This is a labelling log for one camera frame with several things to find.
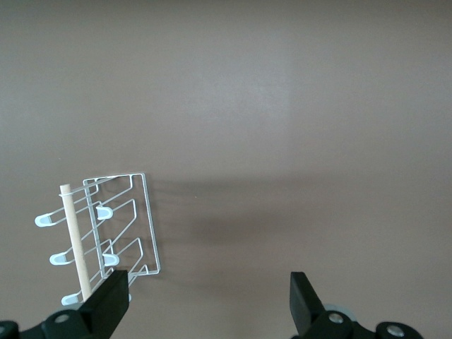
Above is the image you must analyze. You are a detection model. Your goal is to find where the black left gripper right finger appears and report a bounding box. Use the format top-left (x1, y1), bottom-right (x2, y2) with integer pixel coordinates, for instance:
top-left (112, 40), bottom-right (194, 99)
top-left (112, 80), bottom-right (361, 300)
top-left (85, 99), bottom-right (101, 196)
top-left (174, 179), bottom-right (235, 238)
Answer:
top-left (290, 270), bottom-right (423, 339)

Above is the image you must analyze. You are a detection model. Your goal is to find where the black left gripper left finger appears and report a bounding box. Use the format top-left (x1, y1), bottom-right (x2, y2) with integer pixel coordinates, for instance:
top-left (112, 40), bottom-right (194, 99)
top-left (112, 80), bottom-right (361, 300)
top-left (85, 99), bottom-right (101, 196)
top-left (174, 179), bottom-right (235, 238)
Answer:
top-left (0, 270), bottom-right (132, 339)

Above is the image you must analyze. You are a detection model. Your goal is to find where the white wire cup rack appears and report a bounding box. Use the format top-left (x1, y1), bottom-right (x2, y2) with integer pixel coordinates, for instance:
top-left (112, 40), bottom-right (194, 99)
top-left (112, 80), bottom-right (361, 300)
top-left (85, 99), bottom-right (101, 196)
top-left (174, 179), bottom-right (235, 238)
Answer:
top-left (34, 172), bottom-right (162, 307)

